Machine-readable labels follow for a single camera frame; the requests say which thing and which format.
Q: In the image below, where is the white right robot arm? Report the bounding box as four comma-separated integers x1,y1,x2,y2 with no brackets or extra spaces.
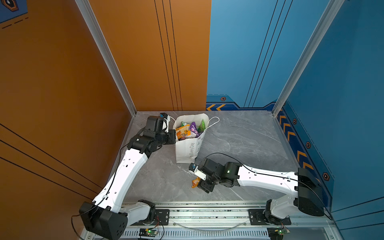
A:
189,158,326,226

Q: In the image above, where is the right aluminium corner post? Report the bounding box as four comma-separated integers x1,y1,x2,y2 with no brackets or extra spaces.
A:
272,0,345,118

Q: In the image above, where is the small orange candy wrapper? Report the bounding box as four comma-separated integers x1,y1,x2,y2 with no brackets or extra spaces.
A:
192,177,201,188

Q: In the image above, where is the white paper bag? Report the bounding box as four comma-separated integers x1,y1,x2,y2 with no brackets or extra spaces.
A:
173,114,220,164

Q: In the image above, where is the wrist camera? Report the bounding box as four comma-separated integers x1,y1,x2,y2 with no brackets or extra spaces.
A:
189,163,206,181
160,113,171,133

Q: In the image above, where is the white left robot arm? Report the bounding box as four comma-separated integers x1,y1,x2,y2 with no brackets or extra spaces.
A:
78,113,176,240

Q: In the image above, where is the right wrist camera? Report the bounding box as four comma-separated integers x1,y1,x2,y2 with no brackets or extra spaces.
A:
189,163,206,181

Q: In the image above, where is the left green circuit board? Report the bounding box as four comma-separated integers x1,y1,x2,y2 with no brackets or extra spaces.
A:
138,228,159,239

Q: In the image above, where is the left aluminium corner post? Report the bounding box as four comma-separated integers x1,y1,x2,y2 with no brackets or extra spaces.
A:
75,0,137,117

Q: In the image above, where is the small orange snack packet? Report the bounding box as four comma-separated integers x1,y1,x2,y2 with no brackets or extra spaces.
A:
176,124,191,141

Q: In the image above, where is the right green circuit board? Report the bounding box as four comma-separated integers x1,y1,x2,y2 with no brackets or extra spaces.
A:
267,228,291,240

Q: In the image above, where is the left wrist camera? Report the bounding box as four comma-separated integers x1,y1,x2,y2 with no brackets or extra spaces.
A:
160,113,171,133

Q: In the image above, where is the purple white snack bag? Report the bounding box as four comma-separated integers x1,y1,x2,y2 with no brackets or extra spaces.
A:
189,122,200,138

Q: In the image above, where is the green circuit board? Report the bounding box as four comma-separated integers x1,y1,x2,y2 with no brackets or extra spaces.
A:
138,228,159,239
267,228,291,240

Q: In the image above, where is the green cucumber chips bag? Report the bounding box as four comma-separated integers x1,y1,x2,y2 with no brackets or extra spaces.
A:
198,120,206,134

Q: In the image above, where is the aluminium corner post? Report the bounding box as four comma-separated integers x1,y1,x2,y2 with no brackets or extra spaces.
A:
272,0,345,118
75,0,137,117

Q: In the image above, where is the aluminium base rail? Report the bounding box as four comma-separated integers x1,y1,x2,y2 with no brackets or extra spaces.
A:
121,201,343,240

